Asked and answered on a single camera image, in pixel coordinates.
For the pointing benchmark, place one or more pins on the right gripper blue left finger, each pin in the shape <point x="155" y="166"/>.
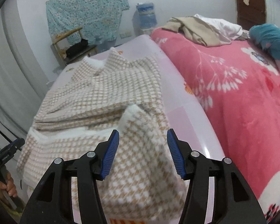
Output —
<point x="111" y="146"/>

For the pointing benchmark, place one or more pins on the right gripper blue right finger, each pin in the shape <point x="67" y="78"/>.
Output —
<point x="178" y="159"/>

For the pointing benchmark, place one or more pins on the beige white checkered coat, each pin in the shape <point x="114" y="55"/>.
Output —
<point x="102" y="96"/>

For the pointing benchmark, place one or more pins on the beige clothes pile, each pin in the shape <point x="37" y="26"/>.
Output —
<point x="197" y="31"/>

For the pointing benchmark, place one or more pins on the left hand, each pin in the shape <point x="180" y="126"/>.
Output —
<point x="9" y="187"/>

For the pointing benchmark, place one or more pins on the light pink bed sheet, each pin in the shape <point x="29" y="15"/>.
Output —
<point x="182" y="109"/>

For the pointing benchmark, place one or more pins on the pink floral blanket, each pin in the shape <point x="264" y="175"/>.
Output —
<point x="238" y="86"/>

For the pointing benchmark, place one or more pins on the wooden chair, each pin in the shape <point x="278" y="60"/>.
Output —
<point x="61" y="43"/>

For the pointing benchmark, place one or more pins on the white water dispenser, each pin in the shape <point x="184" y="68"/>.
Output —
<point x="147" y="31"/>

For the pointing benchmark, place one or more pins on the teal floral hanging cloth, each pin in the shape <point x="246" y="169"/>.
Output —
<point x="100" y="19"/>

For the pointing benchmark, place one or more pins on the white garment on bed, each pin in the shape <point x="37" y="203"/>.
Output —
<point x="225" y="28"/>

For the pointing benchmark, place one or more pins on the teal pillow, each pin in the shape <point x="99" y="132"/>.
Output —
<point x="267" y="37"/>

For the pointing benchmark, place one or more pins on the brown wooden door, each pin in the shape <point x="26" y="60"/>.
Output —
<point x="251" y="13"/>

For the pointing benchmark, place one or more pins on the white wall socket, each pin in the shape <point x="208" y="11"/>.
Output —
<point x="125" y="34"/>

